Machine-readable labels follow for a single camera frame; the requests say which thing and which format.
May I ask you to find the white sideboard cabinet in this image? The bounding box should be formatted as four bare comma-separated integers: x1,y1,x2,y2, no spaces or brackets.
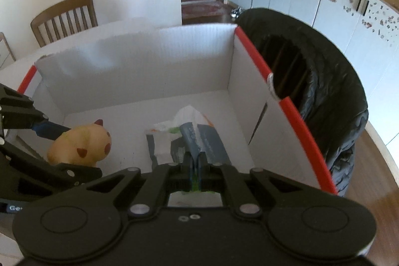
0,32,15,70

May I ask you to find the yellow cat plush toy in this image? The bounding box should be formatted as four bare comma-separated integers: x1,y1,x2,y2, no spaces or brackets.
47,119,111,168

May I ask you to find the white green tissue pack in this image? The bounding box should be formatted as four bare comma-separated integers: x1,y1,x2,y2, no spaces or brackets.
146,105,231,191

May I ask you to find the white wall cabinet unit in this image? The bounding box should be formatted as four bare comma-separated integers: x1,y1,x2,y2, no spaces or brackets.
229,0,398,146

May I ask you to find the pair of sneakers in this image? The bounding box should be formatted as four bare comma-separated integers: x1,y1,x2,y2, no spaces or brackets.
230,7,243,20

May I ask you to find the red shoe box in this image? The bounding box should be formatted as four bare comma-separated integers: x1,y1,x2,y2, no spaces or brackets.
0,23,339,257

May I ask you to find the wooden dining chair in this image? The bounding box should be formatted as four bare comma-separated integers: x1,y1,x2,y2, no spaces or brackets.
30,0,98,47

